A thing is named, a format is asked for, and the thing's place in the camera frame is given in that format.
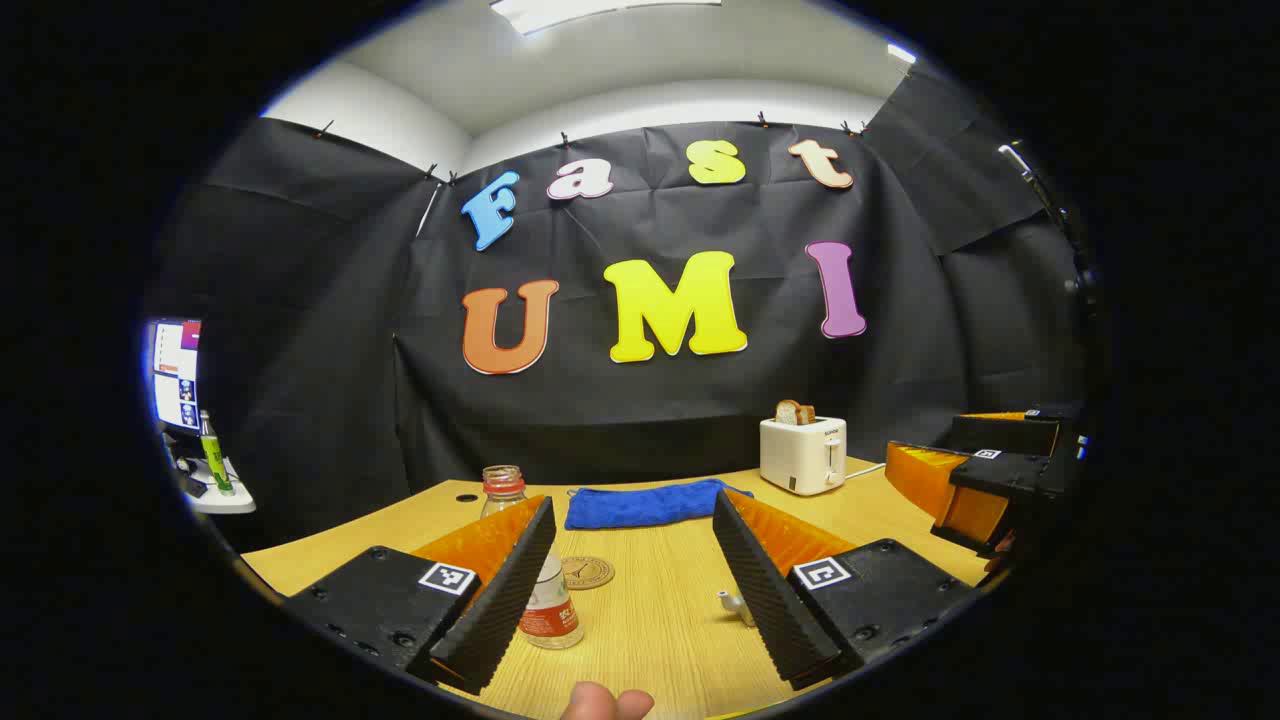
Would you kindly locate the bread slice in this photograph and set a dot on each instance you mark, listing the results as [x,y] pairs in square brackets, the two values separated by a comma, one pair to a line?
[793,412]

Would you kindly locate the blue towel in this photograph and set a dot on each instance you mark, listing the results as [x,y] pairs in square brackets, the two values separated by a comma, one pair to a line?
[650,505]

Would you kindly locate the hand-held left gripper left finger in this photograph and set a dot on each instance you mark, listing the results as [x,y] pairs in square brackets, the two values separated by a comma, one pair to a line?
[510,590]

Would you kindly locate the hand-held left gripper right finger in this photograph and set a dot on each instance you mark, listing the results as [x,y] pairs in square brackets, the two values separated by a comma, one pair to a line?
[760,590]

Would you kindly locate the round wooden coaster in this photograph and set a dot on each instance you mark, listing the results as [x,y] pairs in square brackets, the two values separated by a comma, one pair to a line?
[588,573]

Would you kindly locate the green bottle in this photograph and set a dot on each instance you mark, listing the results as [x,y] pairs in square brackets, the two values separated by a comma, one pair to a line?
[216,462]

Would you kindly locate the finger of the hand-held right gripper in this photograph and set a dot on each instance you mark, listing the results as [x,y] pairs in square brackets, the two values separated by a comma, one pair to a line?
[975,515]
[1005,435]

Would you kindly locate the computer monitor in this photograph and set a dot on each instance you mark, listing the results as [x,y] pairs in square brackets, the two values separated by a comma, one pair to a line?
[176,372]

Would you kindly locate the white ceramic teacup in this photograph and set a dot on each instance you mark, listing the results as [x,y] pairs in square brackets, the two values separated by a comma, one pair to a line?
[738,606]

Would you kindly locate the clear plastic water bottle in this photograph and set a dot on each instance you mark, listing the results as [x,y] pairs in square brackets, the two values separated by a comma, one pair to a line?
[552,612]

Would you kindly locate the white side table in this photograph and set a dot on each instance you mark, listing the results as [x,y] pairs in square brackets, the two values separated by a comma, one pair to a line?
[228,500]

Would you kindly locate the white toaster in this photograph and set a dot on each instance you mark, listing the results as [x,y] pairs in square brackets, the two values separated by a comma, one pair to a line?
[795,455]

